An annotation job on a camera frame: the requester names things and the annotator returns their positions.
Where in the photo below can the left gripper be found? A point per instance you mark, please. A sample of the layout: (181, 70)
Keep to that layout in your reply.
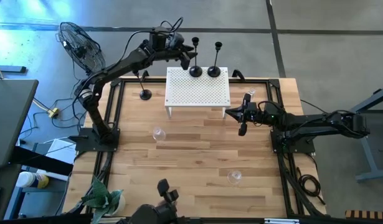
(175, 49)

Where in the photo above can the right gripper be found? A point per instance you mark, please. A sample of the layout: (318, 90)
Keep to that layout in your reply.
(252, 112)

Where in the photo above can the tall black candlestick holder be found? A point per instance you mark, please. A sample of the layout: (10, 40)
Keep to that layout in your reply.
(214, 72)
(145, 94)
(195, 72)

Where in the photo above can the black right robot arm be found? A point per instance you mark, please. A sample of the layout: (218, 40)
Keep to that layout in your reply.
(309, 123)

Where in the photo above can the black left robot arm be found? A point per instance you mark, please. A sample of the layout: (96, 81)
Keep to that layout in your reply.
(122, 63)

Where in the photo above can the white perforated shelf riser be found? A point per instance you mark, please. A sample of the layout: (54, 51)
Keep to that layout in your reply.
(197, 93)

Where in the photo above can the black floor fan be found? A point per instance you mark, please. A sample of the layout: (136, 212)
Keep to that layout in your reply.
(82, 49)

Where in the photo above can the white plant pot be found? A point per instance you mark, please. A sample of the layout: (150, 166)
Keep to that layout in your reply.
(121, 205)

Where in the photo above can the yellow power plug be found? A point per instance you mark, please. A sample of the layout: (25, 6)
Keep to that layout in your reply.
(53, 113)

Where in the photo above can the green leafy plant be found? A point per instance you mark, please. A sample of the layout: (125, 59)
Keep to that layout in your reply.
(101, 194)

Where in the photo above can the white paper sheet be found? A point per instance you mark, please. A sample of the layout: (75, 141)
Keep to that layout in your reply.
(62, 151)

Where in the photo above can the black and tan striped bar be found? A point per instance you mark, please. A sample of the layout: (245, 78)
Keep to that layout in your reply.
(365, 214)

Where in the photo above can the dark floor foot bar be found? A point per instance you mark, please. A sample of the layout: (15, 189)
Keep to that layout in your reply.
(10, 69)

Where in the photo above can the black desk board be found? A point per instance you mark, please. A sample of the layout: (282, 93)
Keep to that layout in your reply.
(38, 160)

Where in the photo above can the grey side table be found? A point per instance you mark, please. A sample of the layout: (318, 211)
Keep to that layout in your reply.
(10, 118)

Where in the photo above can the black frame clamp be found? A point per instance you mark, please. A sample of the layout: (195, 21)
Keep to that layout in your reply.
(144, 75)
(238, 74)

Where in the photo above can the blue-grey table leg frame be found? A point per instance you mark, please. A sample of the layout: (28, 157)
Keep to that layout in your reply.
(367, 155)

